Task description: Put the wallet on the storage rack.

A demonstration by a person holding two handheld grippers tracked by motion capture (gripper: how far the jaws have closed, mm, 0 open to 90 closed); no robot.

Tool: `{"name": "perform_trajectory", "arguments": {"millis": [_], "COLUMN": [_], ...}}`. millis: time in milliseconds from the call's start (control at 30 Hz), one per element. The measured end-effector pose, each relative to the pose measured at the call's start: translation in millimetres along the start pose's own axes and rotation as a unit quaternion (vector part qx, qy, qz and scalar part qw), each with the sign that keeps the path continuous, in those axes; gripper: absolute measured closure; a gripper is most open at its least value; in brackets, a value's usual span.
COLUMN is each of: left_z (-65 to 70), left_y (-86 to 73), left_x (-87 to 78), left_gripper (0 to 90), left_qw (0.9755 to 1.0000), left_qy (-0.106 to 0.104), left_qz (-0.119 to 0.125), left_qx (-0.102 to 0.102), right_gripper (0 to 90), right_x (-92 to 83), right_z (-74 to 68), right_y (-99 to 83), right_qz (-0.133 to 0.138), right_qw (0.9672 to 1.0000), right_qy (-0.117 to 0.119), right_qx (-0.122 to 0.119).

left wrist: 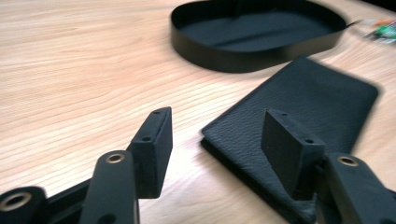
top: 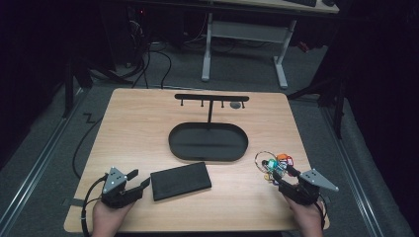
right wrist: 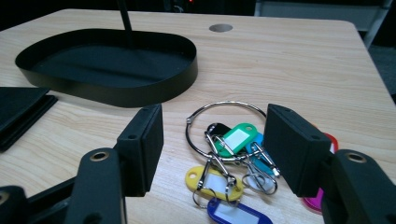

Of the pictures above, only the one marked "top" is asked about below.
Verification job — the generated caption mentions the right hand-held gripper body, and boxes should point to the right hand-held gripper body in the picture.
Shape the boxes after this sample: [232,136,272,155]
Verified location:
[278,168,340,206]

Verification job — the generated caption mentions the black metal stand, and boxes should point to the black metal stand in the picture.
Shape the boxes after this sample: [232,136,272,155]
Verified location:
[61,57,132,119]
[286,62,350,140]

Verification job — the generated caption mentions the person's right hand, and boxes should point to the person's right hand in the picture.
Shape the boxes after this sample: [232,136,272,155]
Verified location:
[284,194,325,237]

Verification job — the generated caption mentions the black key rack with tray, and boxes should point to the black key rack with tray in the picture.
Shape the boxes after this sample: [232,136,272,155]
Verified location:
[168,93,250,163]

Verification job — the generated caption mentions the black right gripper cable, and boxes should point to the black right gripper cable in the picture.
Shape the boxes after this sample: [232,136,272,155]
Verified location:
[314,195,329,230]

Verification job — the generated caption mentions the key bunch with coloured tags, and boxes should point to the key bunch with coloured tags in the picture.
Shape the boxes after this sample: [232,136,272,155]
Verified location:
[254,150,294,186]

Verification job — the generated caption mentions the black computer tower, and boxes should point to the black computer tower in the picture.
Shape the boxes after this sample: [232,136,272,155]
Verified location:
[100,1,149,72]

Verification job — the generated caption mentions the person's left hand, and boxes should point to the person's left hand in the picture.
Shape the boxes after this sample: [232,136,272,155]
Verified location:
[91,199,136,237]

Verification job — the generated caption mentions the desk with white metal frame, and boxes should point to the desk with white metal frame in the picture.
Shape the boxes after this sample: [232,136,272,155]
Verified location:
[201,0,340,90]

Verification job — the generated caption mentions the thin black floor cable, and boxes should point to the thin black floor cable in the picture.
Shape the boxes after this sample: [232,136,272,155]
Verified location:
[71,116,104,181]

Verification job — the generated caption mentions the black keyboard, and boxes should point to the black keyboard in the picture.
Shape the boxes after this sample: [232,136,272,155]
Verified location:
[284,0,318,8]

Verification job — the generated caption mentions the black floor cables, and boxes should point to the black floor cables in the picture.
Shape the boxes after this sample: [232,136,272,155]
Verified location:
[117,19,174,90]

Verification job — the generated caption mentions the black rectangular box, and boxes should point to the black rectangular box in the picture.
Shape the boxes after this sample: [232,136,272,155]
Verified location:
[149,161,212,202]

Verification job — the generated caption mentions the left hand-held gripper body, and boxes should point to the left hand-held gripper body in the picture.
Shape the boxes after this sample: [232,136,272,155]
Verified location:
[100,166,144,209]

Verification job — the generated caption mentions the metal floor rail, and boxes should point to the metal floor rail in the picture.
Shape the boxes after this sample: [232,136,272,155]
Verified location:
[0,88,87,231]
[320,105,385,237]

